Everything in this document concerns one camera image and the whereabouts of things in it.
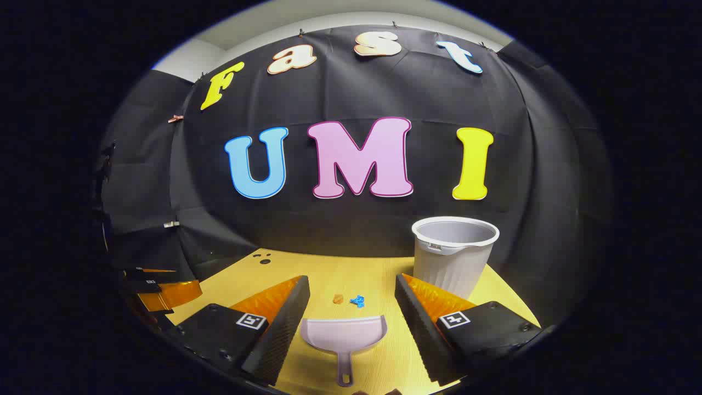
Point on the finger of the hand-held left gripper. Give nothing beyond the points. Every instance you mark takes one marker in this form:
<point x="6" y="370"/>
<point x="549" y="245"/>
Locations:
<point x="143" y="272"/>
<point x="175" y="293"/>

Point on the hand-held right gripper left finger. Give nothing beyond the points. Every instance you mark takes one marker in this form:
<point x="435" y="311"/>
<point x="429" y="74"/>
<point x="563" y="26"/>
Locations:
<point x="285" y="323"/>

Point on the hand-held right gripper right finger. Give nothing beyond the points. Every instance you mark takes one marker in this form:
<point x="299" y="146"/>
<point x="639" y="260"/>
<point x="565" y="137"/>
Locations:
<point x="419" y="323"/>

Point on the pale pink dustpan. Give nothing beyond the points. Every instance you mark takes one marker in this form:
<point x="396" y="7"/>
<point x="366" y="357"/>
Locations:
<point x="343" y="334"/>

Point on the blue paper scrap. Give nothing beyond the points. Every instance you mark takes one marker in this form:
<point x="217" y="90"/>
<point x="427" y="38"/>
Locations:
<point x="358" y="300"/>

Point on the white ribbed garbage bin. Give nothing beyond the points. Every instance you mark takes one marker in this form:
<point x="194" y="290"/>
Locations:
<point x="452" y="263"/>

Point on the yellow wooden desktop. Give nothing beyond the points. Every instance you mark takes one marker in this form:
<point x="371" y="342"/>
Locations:
<point x="356" y="274"/>

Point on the copper clip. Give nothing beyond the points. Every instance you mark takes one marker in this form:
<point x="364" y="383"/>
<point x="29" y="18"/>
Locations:
<point x="175" y="118"/>

